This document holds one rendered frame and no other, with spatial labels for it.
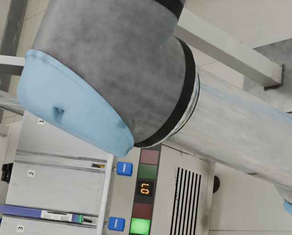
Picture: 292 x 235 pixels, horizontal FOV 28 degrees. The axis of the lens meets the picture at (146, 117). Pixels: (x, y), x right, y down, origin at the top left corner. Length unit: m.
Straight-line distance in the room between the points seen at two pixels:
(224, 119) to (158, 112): 0.09
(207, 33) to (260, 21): 0.45
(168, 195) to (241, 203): 0.26
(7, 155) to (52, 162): 0.57
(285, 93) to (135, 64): 1.39
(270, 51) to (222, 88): 1.36
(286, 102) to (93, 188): 0.85
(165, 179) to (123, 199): 0.17
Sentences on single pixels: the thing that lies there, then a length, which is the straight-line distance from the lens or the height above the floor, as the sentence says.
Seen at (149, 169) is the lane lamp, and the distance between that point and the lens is 1.18.
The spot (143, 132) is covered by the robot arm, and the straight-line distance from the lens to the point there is 0.53.
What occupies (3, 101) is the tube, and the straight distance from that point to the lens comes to 1.25.
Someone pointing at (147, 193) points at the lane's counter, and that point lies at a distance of 1.17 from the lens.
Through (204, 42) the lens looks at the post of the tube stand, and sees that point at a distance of 1.63.
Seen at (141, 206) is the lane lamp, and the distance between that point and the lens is 1.16.
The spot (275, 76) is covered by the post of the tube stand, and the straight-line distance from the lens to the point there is 1.86.
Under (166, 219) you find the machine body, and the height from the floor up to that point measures 0.25.
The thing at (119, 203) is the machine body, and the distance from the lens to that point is 1.58.
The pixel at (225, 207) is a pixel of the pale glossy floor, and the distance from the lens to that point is 1.89.
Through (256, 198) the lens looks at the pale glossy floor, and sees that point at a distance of 1.82.
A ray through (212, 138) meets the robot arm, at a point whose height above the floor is 1.00.
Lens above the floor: 1.42
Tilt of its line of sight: 38 degrees down
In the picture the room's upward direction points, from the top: 68 degrees counter-clockwise
